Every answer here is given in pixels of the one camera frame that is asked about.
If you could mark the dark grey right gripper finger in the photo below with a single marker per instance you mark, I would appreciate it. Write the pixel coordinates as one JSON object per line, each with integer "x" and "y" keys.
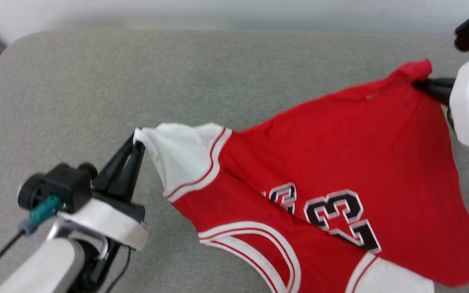
{"x": 438, "y": 82}
{"x": 440, "y": 94}

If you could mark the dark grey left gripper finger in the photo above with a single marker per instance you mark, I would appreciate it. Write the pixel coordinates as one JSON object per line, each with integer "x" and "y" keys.
{"x": 130, "y": 175}
{"x": 112, "y": 173}

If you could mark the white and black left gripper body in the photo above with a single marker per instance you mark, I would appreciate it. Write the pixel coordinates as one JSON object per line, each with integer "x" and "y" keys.
{"x": 108, "y": 221}

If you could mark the red and white basketball jersey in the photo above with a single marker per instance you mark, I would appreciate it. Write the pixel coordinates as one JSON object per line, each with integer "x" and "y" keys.
{"x": 340, "y": 142}

